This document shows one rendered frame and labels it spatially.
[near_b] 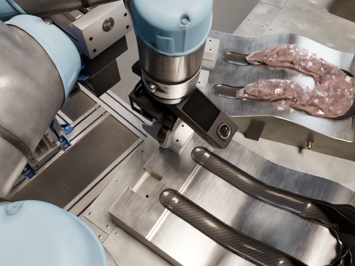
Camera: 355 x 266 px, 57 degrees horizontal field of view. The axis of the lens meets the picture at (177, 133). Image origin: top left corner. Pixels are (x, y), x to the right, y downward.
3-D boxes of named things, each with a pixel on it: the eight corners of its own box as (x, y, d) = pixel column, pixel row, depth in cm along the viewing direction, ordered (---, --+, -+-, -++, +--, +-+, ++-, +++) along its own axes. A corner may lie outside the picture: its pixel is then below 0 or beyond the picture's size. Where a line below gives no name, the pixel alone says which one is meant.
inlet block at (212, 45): (164, 57, 86) (164, 42, 81) (170, 44, 88) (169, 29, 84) (213, 68, 84) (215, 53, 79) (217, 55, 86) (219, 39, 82)
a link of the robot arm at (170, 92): (214, 51, 39) (176, 101, 37) (209, 70, 44) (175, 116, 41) (163, 20, 40) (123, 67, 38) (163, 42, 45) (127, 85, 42)
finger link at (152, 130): (145, 131, 63) (150, 104, 55) (170, 148, 62) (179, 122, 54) (136, 142, 61) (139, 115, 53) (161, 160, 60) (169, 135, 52)
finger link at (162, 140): (167, 129, 58) (175, 101, 51) (175, 135, 58) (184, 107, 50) (152, 148, 56) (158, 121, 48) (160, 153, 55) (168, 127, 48)
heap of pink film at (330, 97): (233, 104, 75) (238, 82, 68) (247, 49, 83) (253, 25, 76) (349, 132, 71) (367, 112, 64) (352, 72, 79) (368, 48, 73)
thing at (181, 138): (125, 120, 66) (123, 110, 61) (140, 102, 68) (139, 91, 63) (178, 156, 65) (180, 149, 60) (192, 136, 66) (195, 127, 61)
